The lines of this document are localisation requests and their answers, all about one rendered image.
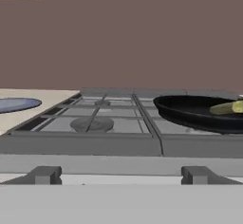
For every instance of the grey gas hob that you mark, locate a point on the grey gas hob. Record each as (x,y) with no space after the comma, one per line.
(104,123)

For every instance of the blue round plate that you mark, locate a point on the blue round plate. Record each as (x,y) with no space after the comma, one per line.
(15,104)

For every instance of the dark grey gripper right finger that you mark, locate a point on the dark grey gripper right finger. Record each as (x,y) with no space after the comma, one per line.
(196,174)

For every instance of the yellow-green vegetable piece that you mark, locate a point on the yellow-green vegetable piece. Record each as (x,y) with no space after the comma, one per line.
(226,107)

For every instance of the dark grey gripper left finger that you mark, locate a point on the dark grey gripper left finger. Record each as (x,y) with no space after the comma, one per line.
(44,174)

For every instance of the black frying pan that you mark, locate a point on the black frying pan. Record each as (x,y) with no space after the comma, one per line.
(190,110)

